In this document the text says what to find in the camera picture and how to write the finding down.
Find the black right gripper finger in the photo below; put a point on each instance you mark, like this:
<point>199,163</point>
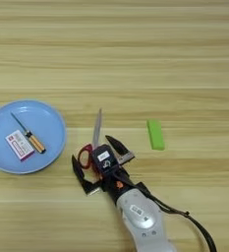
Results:
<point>80,177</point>
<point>121,149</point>

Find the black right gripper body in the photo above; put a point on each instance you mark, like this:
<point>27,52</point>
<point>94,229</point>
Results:
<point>114,183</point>

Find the round light blue plate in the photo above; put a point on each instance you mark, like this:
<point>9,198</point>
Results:
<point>50,131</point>

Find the white and red small box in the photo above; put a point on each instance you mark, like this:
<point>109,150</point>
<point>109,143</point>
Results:
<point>19,145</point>

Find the black box with white label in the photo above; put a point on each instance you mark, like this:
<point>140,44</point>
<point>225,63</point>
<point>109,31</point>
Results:
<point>103,157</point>

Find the green rectangular block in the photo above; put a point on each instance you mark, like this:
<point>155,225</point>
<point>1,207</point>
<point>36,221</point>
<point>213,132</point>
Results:
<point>156,135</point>

